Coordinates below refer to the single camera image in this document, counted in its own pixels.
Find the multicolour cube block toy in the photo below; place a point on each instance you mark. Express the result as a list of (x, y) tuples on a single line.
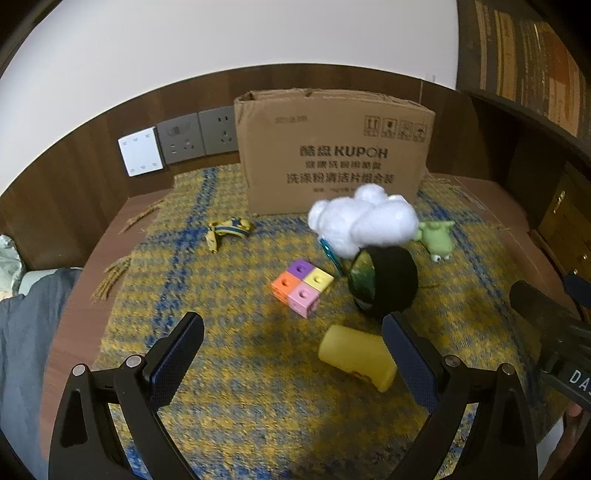
[(300, 295)]

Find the bookshelf with books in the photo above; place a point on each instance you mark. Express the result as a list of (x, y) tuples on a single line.
[(531, 55)]

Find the teal plastic clip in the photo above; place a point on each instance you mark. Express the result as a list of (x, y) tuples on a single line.
[(328, 251)]

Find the white plush toy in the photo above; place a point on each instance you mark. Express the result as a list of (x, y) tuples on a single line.
[(364, 221)]

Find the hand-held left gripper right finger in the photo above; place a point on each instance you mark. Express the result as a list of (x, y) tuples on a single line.
[(408, 364)]

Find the person's right hand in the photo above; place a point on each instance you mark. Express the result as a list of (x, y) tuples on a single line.
[(574, 411)]

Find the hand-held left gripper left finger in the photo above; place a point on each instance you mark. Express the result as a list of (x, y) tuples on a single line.
[(178, 355)]

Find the white wall switch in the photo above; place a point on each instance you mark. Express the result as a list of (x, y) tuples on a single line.
[(140, 151)]

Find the blue grey blanket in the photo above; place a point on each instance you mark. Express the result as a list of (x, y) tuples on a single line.
[(32, 360)]

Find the green frog toy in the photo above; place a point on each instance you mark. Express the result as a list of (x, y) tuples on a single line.
[(436, 235)]

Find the yellow blue plaid mat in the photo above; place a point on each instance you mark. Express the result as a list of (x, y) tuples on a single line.
[(240, 323)]

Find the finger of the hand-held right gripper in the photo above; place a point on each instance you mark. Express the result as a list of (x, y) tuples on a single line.
[(535, 304)]

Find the brown cardboard box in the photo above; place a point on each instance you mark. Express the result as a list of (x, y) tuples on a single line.
[(323, 138)]

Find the pale green cloth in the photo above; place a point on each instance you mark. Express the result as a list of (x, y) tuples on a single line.
[(9, 263)]

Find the yellow plastic cup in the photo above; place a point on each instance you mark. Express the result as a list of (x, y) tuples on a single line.
[(355, 355)]

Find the grey wall socket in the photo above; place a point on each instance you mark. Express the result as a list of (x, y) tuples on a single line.
[(181, 140), (219, 130)]

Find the yellow blue ribbon bow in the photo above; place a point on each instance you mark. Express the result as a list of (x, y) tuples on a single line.
[(231, 227)]

